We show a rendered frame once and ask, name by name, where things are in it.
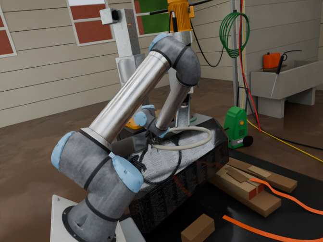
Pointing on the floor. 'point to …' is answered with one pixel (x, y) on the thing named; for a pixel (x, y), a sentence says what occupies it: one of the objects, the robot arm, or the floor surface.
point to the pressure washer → (238, 125)
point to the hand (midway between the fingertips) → (154, 152)
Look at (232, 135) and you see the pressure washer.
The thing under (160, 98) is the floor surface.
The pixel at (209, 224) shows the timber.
